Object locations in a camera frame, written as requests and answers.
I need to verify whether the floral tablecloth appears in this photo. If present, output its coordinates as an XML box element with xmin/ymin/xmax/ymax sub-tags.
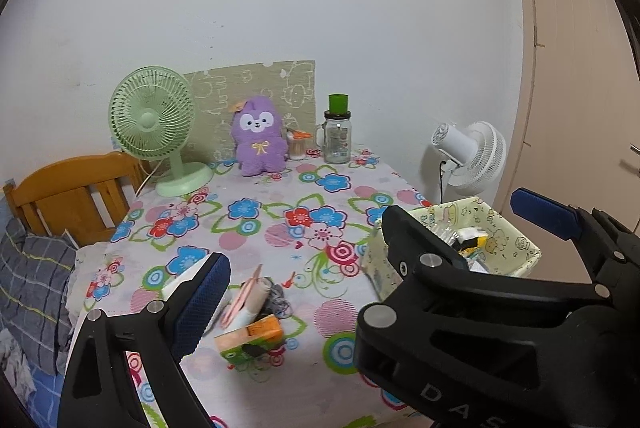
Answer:
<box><xmin>67</xmin><ymin>148</ymin><xmax>437</xmax><ymax>428</ymax></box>

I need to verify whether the metal door handle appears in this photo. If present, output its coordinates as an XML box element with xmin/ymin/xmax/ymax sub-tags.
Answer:
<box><xmin>619</xmin><ymin>143</ymin><xmax>640</xmax><ymax>175</ymax></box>

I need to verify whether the white desk fan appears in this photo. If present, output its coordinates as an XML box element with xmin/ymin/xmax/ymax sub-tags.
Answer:
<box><xmin>431</xmin><ymin>121</ymin><xmax>507</xmax><ymax>199</ymax></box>

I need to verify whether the white fan power cord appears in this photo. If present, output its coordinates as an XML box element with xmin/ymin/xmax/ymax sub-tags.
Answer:
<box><xmin>134</xmin><ymin>159</ymin><xmax>166</xmax><ymax>199</ymax></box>

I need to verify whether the blue bed sheet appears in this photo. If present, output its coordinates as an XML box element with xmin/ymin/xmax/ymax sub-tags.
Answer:
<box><xmin>20</xmin><ymin>358</ymin><xmax>68</xmax><ymax>428</ymax></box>

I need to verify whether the clear plastic wrapper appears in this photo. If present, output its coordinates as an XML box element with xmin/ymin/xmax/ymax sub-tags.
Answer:
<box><xmin>430</xmin><ymin>214</ymin><xmax>461</xmax><ymax>245</ymax></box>

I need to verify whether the yellow printed storage box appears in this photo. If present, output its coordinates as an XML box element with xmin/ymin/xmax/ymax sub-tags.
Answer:
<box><xmin>360</xmin><ymin>197</ymin><xmax>543</xmax><ymax>303</ymax></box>

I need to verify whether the black object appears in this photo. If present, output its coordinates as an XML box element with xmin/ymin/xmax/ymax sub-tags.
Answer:
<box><xmin>609</xmin><ymin>0</ymin><xmax>640</xmax><ymax>81</ymax></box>

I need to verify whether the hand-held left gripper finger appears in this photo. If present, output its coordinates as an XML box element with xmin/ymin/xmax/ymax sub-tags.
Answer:
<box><xmin>57</xmin><ymin>252</ymin><xmax>232</xmax><ymax>428</ymax></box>

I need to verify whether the white packet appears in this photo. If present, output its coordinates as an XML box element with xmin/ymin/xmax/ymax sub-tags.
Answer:
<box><xmin>162</xmin><ymin>258</ymin><xmax>208</xmax><ymax>305</ymax></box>

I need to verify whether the pink tissue packet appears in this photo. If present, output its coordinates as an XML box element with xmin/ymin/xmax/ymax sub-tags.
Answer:
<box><xmin>219</xmin><ymin>264</ymin><xmax>272</xmax><ymax>330</ymax></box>

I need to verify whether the purple plush toy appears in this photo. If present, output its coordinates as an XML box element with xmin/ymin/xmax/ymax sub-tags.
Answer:
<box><xmin>230</xmin><ymin>95</ymin><xmax>289</xmax><ymax>177</ymax></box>

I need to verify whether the yellow black item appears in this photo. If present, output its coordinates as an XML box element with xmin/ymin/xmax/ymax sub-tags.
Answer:
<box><xmin>456</xmin><ymin>230</ymin><xmax>490</xmax><ymax>255</ymax></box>

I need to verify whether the green desk fan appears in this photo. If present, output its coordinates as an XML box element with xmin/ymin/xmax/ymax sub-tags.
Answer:
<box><xmin>108</xmin><ymin>66</ymin><xmax>215</xmax><ymax>198</ymax></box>

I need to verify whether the grey plaid pillow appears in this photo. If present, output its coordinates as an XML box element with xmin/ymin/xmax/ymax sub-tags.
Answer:
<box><xmin>0</xmin><ymin>215</ymin><xmax>78</xmax><ymax>376</ymax></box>

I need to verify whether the cotton swab jar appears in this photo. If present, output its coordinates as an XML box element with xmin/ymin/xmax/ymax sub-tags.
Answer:
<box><xmin>286</xmin><ymin>126</ymin><xmax>312</xmax><ymax>161</ymax></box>

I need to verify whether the glass jar mug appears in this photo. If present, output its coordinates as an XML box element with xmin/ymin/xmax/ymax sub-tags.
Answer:
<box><xmin>315</xmin><ymin>110</ymin><xmax>354</xmax><ymax>165</ymax></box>

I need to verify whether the orange packet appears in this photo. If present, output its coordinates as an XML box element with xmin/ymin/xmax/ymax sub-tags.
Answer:
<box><xmin>214</xmin><ymin>314</ymin><xmax>284</xmax><ymax>353</ymax></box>

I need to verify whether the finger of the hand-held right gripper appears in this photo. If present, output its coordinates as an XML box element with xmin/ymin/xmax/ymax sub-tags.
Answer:
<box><xmin>354</xmin><ymin>206</ymin><xmax>568</xmax><ymax>415</ymax></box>
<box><xmin>511</xmin><ymin>187</ymin><xmax>640</xmax><ymax>303</ymax></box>

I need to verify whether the beige door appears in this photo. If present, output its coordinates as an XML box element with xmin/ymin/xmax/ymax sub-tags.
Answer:
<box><xmin>502</xmin><ymin>0</ymin><xmax>640</xmax><ymax>233</ymax></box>

